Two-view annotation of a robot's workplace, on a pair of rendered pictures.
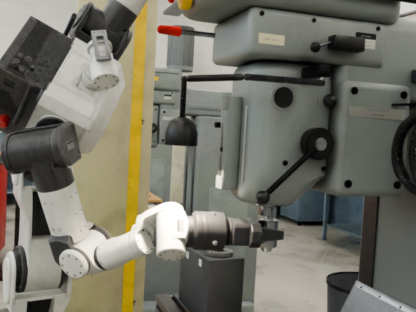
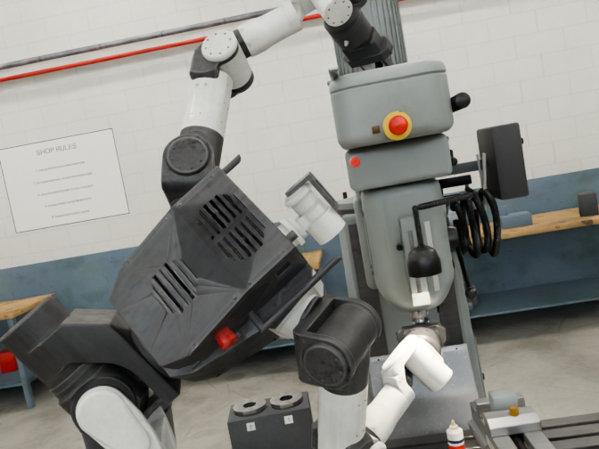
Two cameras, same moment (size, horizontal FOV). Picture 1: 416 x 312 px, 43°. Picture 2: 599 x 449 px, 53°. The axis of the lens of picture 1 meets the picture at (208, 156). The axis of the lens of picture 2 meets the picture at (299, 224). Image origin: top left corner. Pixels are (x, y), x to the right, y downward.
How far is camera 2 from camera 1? 161 cm
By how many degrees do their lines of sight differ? 66
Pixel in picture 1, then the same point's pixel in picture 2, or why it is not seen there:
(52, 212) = (362, 411)
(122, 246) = (401, 404)
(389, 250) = (401, 316)
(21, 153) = (361, 349)
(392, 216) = not seen: hidden behind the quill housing
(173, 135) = (437, 265)
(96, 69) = (336, 220)
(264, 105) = (442, 216)
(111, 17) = (217, 152)
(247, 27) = (446, 151)
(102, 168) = not seen: outside the picture
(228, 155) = not seen: hidden behind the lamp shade
